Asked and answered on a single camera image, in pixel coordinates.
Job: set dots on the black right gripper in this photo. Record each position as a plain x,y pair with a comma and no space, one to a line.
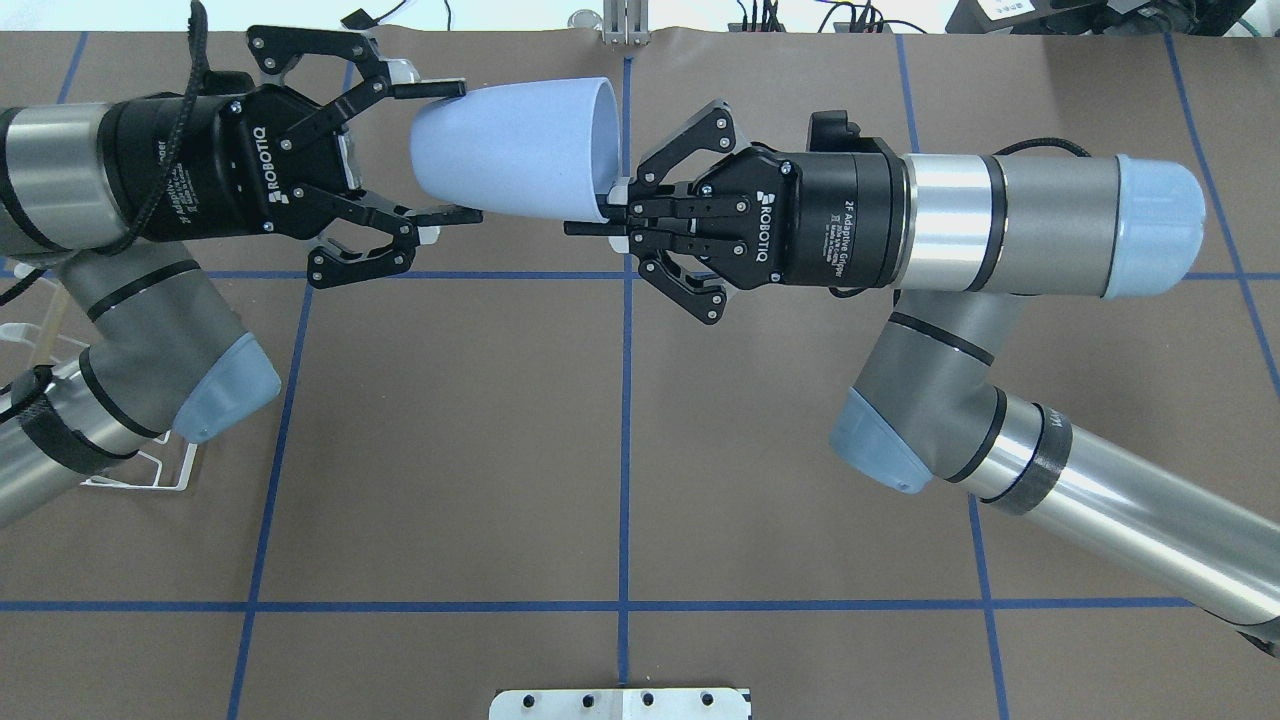
835,220

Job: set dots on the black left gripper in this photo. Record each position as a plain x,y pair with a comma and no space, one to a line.
185,170

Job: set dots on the light blue plastic cup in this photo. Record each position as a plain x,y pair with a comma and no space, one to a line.
546,150

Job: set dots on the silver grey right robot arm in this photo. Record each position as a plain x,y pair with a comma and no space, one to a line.
971,247

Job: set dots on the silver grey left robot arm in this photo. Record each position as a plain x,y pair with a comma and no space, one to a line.
107,195

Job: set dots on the small black device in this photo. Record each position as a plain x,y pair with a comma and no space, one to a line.
359,21

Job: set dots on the black power strip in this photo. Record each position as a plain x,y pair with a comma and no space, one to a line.
872,26

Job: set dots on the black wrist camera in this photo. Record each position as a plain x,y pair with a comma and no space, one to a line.
833,131

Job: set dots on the aluminium frame post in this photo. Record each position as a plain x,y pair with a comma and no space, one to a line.
625,23

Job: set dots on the white wire cup rack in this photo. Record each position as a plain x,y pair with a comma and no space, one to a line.
44,327

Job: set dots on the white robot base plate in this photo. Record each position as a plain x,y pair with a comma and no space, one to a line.
623,703

